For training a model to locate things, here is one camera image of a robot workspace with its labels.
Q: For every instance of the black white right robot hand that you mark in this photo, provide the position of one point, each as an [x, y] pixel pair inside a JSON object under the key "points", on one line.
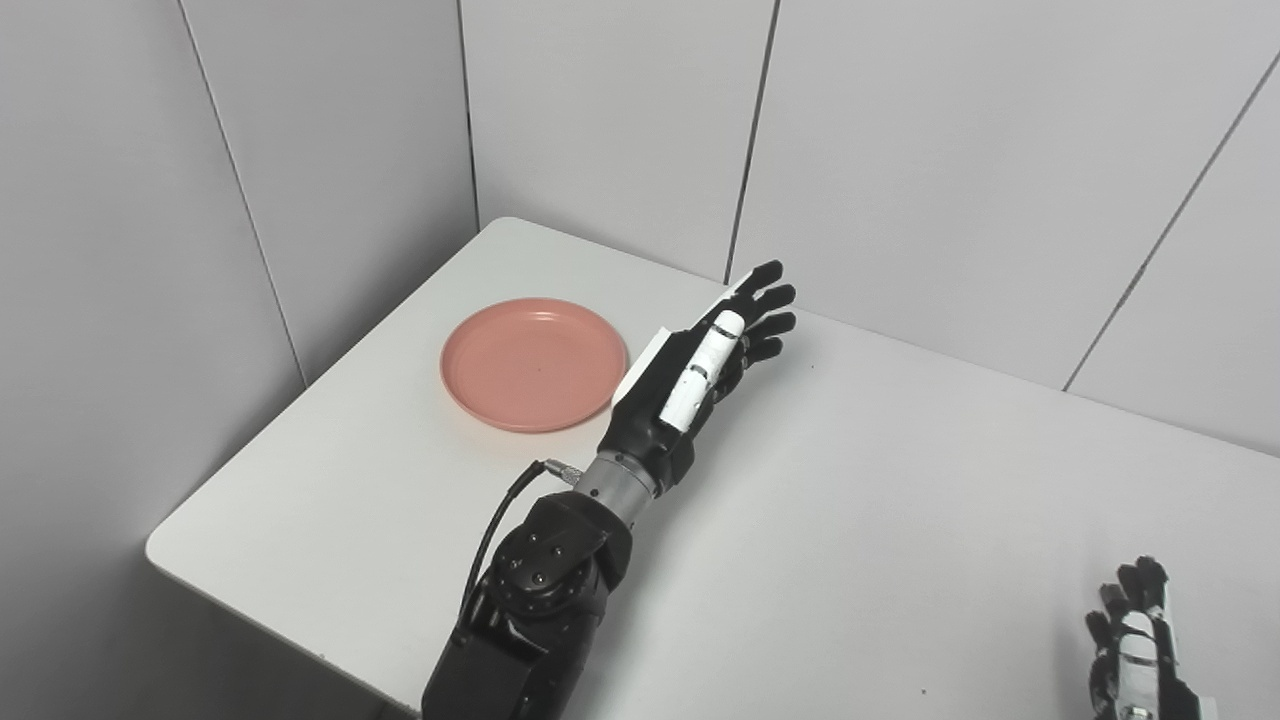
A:
{"points": [[1150, 690]]}

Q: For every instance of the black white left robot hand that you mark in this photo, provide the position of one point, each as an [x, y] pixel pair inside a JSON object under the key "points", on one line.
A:
{"points": [[650, 410]]}

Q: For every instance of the pink round plate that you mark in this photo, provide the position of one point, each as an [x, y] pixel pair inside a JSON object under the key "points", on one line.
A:
{"points": [[530, 365]]}

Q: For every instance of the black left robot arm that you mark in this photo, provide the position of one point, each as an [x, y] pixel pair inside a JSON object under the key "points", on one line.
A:
{"points": [[540, 600]]}

